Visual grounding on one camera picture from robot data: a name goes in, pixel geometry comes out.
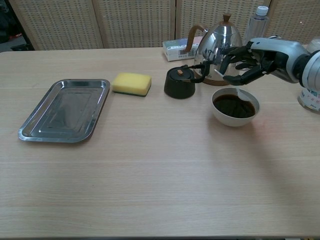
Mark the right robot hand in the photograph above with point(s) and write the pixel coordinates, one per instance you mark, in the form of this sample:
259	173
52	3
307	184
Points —
280	52

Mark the white plastic spoon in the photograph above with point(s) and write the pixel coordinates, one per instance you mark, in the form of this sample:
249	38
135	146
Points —
245	95

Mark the white bowl dark liquid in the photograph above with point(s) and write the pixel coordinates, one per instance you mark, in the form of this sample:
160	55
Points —
233	120

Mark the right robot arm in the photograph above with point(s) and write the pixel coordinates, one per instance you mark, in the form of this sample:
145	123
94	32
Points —
311	70

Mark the stainless steel gooseneck kettle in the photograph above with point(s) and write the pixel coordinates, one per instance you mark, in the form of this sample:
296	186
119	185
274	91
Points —
212	42

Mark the open jar with blue label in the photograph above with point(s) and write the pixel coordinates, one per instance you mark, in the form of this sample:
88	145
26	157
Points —
314	45

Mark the clear plastic water bottle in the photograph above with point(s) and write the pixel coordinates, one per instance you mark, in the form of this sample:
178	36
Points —
257	25

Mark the clear jar of colourful packets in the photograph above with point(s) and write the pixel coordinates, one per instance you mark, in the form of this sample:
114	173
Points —
308	98

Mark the multi-pack tissue box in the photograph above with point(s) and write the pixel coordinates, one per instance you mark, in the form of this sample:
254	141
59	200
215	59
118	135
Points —
175	50

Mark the small black teapot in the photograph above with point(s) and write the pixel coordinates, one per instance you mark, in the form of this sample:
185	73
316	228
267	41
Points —
178	87

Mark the wooden woven folding screen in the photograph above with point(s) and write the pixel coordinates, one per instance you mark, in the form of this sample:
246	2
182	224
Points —
135	22

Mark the yellow sponge with green pad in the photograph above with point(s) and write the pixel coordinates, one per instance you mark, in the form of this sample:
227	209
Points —
131	81

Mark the rectangular stainless steel tray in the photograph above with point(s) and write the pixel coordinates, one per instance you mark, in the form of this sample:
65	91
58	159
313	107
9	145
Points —
63	110

